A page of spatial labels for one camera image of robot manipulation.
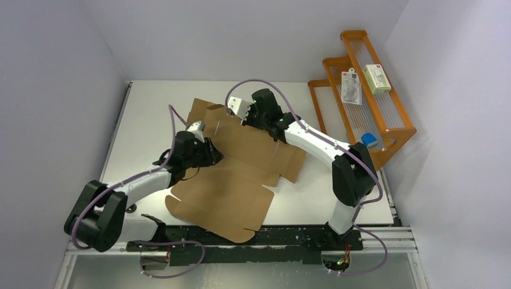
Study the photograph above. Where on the blue small object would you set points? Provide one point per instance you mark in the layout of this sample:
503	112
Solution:
369	140

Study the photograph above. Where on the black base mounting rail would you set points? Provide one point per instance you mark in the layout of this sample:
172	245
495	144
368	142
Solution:
300	243

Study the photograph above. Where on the red emergency stop button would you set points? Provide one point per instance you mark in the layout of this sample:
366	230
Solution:
131	209

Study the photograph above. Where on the orange wooden tiered rack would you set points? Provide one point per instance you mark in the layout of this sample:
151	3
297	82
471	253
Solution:
383	115

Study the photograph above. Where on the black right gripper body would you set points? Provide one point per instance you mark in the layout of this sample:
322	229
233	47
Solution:
253	120

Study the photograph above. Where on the white green product box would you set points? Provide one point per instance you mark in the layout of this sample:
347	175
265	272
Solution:
376	78

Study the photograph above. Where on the brown cardboard box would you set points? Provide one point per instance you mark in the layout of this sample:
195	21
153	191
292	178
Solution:
232	198

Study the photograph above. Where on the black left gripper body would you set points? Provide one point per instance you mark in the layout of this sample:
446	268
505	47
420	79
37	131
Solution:
199	156

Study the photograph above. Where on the clear packaged cable bag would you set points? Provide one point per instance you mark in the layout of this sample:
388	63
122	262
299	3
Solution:
351	87

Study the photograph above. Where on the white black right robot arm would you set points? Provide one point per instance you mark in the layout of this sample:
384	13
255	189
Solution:
353	175

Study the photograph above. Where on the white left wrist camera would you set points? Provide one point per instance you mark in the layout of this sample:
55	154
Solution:
197	128

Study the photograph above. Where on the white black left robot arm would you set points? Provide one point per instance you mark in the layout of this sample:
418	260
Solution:
98	219

